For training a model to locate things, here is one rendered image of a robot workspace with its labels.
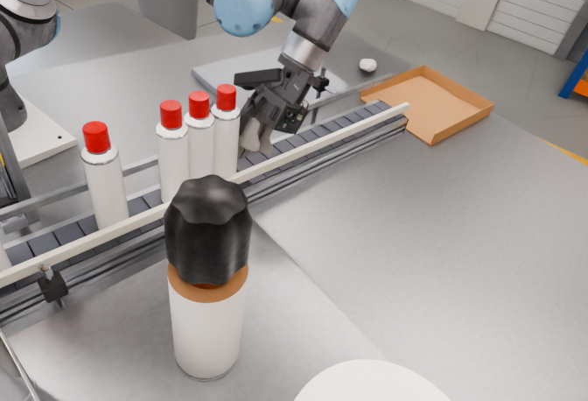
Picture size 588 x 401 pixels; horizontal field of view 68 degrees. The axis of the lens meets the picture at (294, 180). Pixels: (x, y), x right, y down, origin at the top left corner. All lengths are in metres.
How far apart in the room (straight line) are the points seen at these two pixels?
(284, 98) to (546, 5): 4.03
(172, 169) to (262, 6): 0.30
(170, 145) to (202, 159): 0.08
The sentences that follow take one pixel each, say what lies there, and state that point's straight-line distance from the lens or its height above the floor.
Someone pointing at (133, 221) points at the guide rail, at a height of 0.91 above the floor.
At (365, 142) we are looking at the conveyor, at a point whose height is 0.87.
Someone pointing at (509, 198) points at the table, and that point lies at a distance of 1.14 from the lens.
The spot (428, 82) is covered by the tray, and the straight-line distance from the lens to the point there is 1.49.
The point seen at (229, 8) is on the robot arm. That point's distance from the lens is 0.65.
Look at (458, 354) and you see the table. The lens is 0.81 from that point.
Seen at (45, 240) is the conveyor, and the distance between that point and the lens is 0.81.
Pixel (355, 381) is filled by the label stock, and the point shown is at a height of 1.02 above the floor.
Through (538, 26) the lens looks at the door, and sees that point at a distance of 4.72.
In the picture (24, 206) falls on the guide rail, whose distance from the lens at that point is 0.76.
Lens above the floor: 1.47
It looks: 42 degrees down
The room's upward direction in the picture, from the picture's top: 11 degrees clockwise
